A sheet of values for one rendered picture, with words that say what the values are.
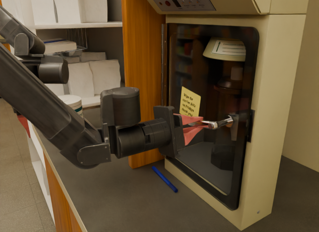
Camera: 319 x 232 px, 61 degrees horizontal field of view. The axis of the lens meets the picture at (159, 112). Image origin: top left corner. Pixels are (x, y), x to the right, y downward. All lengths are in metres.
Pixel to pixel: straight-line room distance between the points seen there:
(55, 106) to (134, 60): 0.37
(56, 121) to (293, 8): 0.46
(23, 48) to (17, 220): 1.74
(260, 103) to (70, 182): 0.59
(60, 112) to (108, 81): 1.32
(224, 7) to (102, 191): 0.57
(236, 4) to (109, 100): 0.27
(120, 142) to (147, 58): 0.37
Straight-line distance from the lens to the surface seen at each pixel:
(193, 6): 0.60
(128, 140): 0.48
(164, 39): 0.74
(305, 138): 1.03
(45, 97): 0.46
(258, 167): 0.63
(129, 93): 0.46
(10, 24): 0.80
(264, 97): 0.56
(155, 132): 0.51
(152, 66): 0.81
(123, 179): 0.85
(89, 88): 1.72
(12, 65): 0.45
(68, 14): 1.67
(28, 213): 2.38
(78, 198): 0.80
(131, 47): 0.77
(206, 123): 0.56
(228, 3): 0.53
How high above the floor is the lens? 1.41
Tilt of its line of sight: 20 degrees down
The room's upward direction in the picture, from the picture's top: straight up
